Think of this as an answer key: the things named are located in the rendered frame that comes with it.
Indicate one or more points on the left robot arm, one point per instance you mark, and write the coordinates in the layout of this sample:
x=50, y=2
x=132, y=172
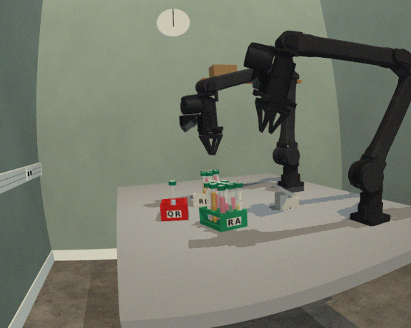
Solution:
x=367, y=176

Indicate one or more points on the red block with round holes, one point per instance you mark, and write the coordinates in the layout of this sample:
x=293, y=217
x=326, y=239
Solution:
x=174, y=212

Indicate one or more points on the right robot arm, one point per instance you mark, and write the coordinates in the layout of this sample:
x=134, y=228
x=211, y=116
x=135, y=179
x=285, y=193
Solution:
x=202, y=103

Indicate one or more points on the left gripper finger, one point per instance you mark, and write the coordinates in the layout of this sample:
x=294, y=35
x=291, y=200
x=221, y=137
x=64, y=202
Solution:
x=283, y=116
x=262, y=123

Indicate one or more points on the green tube rack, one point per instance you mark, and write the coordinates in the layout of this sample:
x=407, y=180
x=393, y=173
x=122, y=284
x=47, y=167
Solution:
x=228, y=220

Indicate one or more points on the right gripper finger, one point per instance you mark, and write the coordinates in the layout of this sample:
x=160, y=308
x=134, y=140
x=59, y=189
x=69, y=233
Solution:
x=205, y=145
x=207, y=137

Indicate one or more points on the test tube with green cap and pink liquid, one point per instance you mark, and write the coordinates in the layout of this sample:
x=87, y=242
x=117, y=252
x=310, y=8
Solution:
x=221, y=193

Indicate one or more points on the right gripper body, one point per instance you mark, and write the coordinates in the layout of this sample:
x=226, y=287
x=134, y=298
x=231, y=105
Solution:
x=213, y=129

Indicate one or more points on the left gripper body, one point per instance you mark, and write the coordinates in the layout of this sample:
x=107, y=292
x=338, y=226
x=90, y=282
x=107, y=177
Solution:
x=276, y=96

